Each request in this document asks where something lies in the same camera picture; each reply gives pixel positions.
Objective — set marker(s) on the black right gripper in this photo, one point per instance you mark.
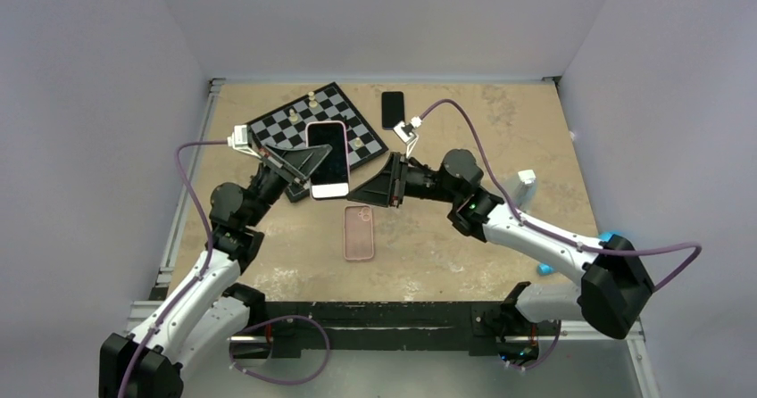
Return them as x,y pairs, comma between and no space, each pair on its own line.
383,189

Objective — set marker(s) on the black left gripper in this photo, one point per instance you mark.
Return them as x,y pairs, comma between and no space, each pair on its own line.
298,164

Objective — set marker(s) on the pink phone case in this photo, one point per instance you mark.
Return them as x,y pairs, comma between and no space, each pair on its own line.
358,233

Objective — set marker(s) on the black bare phone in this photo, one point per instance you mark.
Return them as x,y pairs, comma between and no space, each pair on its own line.
392,109

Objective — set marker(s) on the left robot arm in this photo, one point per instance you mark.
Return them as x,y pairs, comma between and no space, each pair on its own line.
158,356

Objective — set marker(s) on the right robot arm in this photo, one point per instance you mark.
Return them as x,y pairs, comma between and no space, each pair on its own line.
609,286

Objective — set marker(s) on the black and white chessboard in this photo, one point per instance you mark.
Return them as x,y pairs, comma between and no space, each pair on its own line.
275,127

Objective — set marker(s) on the white chess pawn far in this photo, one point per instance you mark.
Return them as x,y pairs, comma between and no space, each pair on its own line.
312,102

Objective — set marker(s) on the white spray bottle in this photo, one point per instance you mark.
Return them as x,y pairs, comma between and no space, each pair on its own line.
522,188

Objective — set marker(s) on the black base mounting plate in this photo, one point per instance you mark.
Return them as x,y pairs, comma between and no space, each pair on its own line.
285,329

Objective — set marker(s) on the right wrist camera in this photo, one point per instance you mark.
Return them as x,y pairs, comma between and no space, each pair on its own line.
407,132

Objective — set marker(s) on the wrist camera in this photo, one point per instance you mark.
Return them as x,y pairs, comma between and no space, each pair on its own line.
241,141
407,132

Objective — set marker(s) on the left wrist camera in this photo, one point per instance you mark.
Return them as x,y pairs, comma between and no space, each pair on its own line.
241,141

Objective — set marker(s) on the aluminium table frame rail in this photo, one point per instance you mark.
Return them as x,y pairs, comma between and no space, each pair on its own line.
186,160

